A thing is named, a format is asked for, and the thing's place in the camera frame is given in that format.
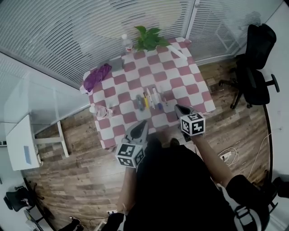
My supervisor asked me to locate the person's black clothed body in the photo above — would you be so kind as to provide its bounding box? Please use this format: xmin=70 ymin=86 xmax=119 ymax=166
xmin=108 ymin=136 xmax=270 ymax=231

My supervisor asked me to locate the person's right forearm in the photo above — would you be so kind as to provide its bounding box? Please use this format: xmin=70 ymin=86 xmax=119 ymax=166
xmin=191 ymin=135 xmax=234 ymax=188

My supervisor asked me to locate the cream white pen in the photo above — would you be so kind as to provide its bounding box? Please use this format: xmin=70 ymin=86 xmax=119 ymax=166
xmin=146 ymin=88 xmax=156 ymax=109

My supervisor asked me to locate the clear plastic pen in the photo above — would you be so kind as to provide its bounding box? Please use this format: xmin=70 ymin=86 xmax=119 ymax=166
xmin=159 ymin=86 xmax=169 ymax=106

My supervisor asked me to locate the grey pad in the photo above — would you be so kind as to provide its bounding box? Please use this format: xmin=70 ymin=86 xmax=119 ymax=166
xmin=110 ymin=57 xmax=124 ymax=72

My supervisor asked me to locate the white paper strip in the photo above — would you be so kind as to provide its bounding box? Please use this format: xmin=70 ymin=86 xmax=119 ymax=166
xmin=171 ymin=46 xmax=188 ymax=60

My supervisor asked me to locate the purple cloth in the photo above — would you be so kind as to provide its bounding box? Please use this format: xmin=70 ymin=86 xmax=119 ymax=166
xmin=83 ymin=63 xmax=113 ymax=92

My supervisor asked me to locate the small black office chair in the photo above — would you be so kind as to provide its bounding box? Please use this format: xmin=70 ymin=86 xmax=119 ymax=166
xmin=3 ymin=185 xmax=37 ymax=212

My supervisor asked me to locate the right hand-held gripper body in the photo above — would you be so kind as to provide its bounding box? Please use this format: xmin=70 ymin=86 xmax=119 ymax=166
xmin=180 ymin=112 xmax=206 ymax=141

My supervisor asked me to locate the blue paper sheet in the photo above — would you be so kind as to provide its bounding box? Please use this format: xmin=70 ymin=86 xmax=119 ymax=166
xmin=23 ymin=145 xmax=32 ymax=165

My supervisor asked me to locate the pink white checkered table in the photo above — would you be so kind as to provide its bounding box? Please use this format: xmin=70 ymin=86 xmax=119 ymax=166
xmin=79 ymin=37 xmax=216 ymax=149

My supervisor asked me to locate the green potted plant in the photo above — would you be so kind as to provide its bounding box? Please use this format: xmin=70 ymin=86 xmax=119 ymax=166
xmin=133 ymin=26 xmax=173 ymax=52

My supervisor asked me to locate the white marker with blue cap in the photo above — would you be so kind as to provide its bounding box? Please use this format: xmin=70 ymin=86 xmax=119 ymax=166
xmin=152 ymin=87 xmax=163 ymax=110

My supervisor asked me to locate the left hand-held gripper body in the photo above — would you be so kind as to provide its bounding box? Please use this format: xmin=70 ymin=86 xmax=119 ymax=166
xmin=115 ymin=139 xmax=145 ymax=169

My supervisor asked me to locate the grey shoulder strap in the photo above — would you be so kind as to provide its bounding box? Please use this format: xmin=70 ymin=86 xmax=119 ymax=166
xmin=216 ymin=184 xmax=262 ymax=231

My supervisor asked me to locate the person's left forearm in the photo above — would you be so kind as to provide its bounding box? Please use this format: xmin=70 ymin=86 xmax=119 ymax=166
xmin=117 ymin=168 xmax=137 ymax=215

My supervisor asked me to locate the white power strip with cables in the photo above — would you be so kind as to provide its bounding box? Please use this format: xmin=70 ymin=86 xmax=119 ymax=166
xmin=218 ymin=147 xmax=239 ymax=166

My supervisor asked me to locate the long white floor cable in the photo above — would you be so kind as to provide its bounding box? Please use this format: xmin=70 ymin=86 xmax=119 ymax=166
xmin=248 ymin=133 xmax=271 ymax=179

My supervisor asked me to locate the clear water bottle red label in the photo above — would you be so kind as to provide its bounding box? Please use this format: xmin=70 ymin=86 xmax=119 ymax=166
xmin=121 ymin=33 xmax=134 ymax=53
xmin=89 ymin=105 xmax=113 ymax=118

